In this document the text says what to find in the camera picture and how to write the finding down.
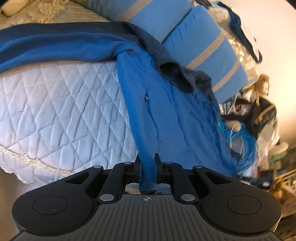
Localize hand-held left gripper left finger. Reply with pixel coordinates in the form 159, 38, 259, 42
64, 153, 142, 205

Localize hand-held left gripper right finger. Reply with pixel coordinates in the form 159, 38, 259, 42
154, 153, 229, 205

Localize blue fleece jacket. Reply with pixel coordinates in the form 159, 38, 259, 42
0, 21, 243, 194

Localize white quilted bedspread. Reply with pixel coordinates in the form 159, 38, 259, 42
0, 7, 139, 184

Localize clear plastic bag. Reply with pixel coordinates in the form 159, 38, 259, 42
257, 117, 281, 163

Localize black bag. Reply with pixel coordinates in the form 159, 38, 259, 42
240, 96, 278, 139

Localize blue grey-striped pillow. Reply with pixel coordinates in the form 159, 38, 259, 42
162, 5, 249, 105
84, 0, 192, 41

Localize brown teddy bear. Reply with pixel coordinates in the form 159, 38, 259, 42
225, 74, 271, 129

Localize beige floral lace cover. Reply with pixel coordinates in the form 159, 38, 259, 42
208, 2, 262, 88

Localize pale pink sheet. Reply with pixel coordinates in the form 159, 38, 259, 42
239, 22, 258, 45

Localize navy folded garment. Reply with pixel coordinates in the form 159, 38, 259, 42
196, 0, 263, 63

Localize beige quilted comforter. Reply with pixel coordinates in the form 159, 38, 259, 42
0, 0, 25, 16

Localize white cable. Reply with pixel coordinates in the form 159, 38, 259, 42
229, 123, 243, 153

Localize blue cable coil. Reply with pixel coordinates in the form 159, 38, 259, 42
218, 120, 258, 176

